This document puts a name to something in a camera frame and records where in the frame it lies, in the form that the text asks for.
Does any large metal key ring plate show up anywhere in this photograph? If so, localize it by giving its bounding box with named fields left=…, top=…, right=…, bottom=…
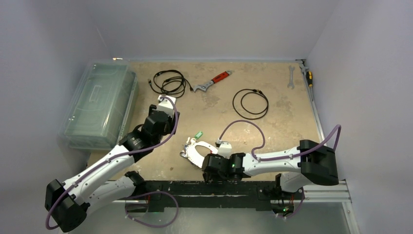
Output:
left=180, top=137, right=218, bottom=168

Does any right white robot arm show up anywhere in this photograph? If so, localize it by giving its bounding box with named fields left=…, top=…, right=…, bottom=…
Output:
left=201, top=139, right=339, bottom=198

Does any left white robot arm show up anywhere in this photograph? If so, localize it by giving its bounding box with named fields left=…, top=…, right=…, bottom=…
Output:
left=44, top=97, right=180, bottom=233

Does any green key tag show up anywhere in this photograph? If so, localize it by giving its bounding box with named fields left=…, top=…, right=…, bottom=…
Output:
left=194, top=131, right=203, bottom=139

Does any clear plastic storage box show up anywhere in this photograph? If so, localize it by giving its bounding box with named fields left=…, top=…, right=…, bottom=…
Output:
left=59, top=60, right=138, bottom=151

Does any silver open-end wrench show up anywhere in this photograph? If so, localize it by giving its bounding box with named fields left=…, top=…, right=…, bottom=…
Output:
left=287, top=65, right=295, bottom=89

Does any yellow black screwdriver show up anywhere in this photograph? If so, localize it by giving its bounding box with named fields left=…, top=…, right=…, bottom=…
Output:
left=299, top=60, right=314, bottom=101

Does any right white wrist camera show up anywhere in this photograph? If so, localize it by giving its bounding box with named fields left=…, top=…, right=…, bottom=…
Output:
left=215, top=139, right=232, bottom=159

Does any tangled black cable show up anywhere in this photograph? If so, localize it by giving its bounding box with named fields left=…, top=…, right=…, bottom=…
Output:
left=148, top=69, right=194, bottom=99

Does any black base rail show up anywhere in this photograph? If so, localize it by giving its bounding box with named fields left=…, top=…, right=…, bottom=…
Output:
left=142, top=180, right=305, bottom=212

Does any red handled adjustable wrench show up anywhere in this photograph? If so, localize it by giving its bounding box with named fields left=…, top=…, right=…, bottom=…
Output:
left=193, top=70, right=233, bottom=92

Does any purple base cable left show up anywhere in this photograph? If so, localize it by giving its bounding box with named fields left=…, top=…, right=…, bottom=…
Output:
left=124, top=191, right=180, bottom=229

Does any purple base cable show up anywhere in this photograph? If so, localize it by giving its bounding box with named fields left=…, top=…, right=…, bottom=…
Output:
left=124, top=191, right=180, bottom=229
left=274, top=190, right=305, bottom=221

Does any coiled black cable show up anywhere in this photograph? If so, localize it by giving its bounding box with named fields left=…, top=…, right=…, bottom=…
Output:
left=232, top=89, right=270, bottom=120

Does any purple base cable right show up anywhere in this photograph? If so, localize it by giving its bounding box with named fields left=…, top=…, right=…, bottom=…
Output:
left=274, top=190, right=305, bottom=221

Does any aluminium frame rail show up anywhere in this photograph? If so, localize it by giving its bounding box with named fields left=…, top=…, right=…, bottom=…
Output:
left=303, top=181, right=351, bottom=203

